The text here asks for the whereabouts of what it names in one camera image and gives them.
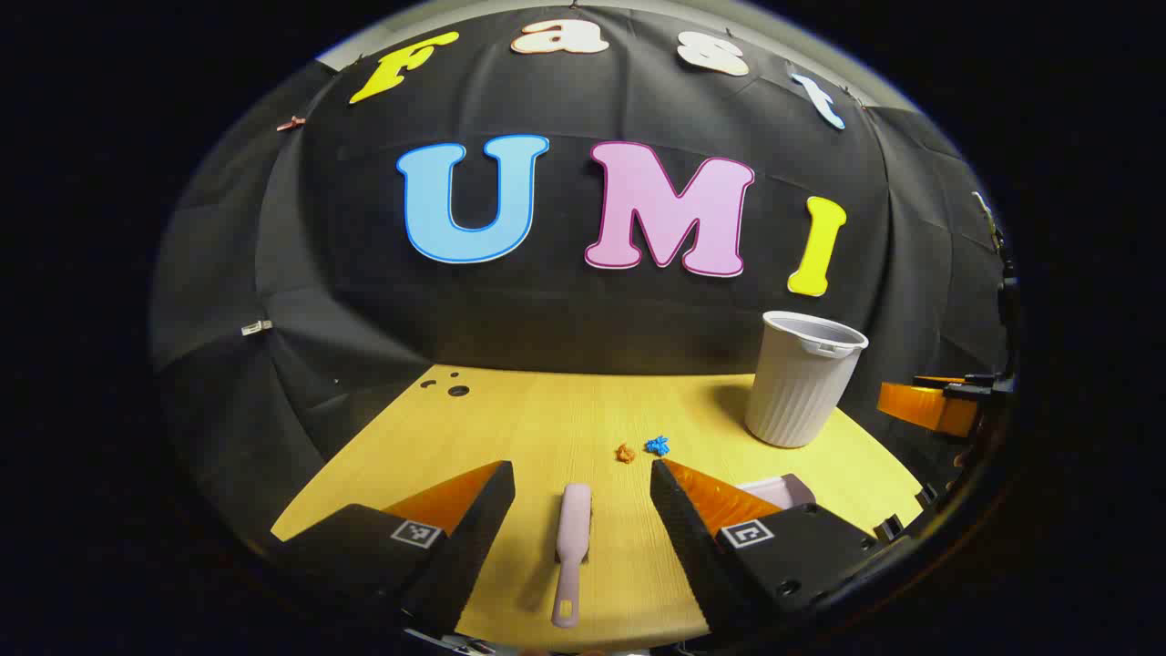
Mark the pink dustpan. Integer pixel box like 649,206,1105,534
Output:
738,473,818,511

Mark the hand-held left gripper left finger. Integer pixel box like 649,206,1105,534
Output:
269,460,517,639

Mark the yellow wooden desktop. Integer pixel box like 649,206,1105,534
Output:
271,364,926,652

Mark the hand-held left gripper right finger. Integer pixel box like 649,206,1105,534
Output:
649,458,883,639

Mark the white ribbed garbage bin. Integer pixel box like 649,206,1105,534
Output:
744,311,869,449

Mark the small pink broom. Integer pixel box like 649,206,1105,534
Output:
550,483,593,630

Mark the pale metal clip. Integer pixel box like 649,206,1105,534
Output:
971,191,1003,247

